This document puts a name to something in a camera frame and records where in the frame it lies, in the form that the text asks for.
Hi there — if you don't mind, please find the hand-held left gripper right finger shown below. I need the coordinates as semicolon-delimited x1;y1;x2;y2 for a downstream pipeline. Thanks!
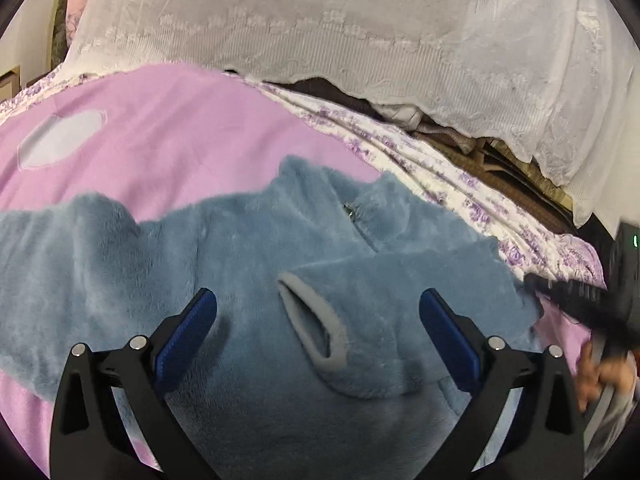
419;288;586;480

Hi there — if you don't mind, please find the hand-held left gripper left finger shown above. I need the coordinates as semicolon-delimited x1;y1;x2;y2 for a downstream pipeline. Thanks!
49;287;221;480

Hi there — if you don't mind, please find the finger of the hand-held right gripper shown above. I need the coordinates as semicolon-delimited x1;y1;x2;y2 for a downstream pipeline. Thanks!
524;272;612;328

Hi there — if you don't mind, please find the blue fleece jacket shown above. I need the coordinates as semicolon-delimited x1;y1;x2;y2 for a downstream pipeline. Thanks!
0;155;546;480

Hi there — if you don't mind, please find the person's right hand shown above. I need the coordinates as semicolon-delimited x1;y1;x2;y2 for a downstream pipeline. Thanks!
575;342;637;412

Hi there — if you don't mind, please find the brown knit garment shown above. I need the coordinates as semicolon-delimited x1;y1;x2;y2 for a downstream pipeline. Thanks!
412;122;473;156

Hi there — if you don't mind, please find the pink floral-bordered bed sheet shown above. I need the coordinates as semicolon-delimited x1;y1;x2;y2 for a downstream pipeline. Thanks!
0;62;608;480

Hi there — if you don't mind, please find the white folded cloth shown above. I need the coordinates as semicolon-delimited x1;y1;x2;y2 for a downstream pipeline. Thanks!
372;100;426;128

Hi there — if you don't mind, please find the wooden cabinet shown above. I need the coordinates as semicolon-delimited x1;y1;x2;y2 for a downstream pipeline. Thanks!
0;65;22;107

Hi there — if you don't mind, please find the white lace cloth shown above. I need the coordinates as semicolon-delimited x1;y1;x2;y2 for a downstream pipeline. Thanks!
65;0;636;228

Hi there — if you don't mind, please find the pink floral pillow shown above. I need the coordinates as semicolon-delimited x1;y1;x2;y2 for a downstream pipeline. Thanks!
52;0;101;68

